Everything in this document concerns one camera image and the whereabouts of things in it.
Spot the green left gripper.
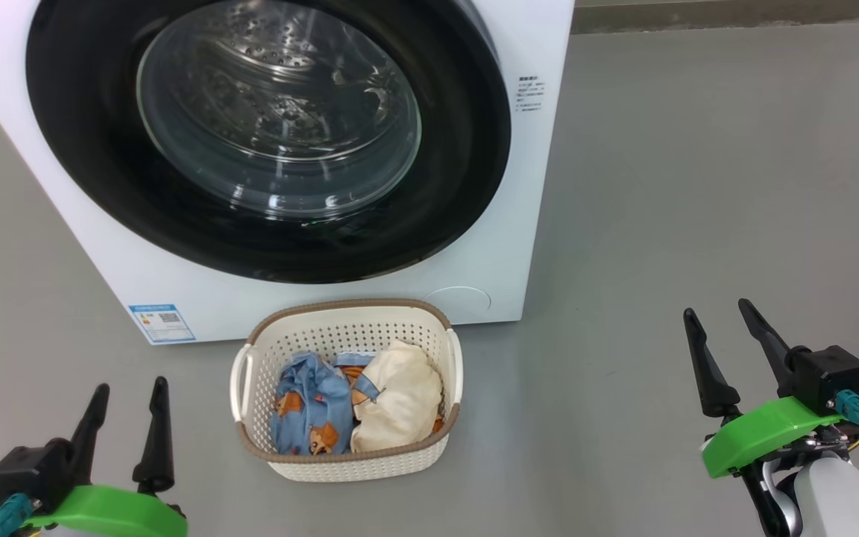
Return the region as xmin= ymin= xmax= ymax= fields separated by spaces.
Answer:
xmin=23 ymin=377 xmax=188 ymax=537

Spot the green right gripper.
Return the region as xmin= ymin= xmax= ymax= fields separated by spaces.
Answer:
xmin=683 ymin=298 xmax=844 ymax=480

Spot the blue bear print garment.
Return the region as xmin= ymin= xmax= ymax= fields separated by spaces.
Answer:
xmin=269 ymin=352 xmax=382 ymax=456

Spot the black glass washing machine door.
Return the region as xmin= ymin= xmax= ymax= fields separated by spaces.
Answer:
xmin=25 ymin=0 xmax=512 ymax=284

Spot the cream cloth garment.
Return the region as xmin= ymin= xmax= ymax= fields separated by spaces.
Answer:
xmin=350 ymin=340 xmax=445 ymax=453

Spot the cream perforated laundry basket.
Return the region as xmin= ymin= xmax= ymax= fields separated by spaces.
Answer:
xmin=230 ymin=298 xmax=465 ymax=483

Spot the white front-load washing machine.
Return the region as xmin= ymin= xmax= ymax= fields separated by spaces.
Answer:
xmin=0 ymin=0 xmax=576 ymax=346

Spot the blue energy label sticker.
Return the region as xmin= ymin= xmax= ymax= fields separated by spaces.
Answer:
xmin=129 ymin=304 xmax=197 ymax=345

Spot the round white filter cover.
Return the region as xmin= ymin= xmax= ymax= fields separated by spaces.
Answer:
xmin=422 ymin=286 xmax=491 ymax=323

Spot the teal left camera cable plug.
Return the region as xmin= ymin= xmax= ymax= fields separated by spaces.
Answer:
xmin=0 ymin=492 xmax=35 ymax=536

